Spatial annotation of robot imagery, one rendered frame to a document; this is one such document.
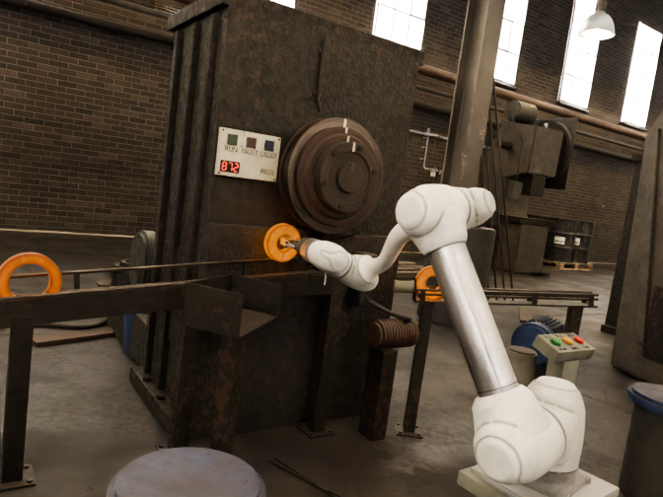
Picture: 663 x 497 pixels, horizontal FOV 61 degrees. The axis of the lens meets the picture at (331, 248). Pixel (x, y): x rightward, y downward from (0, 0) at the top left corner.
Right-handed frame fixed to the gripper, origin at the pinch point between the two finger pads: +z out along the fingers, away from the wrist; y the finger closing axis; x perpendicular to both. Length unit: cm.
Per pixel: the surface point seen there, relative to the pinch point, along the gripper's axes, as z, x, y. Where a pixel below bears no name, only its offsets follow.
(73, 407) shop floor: 47, -86, -63
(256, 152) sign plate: 11.6, 32.0, -11.1
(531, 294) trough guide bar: -44, -11, 103
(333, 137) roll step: -5.0, 42.4, 13.4
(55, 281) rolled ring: -1, -18, -81
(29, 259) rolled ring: -1, -11, -89
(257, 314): -27.5, -22.1, -21.4
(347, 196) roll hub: -9.8, 20.2, 21.1
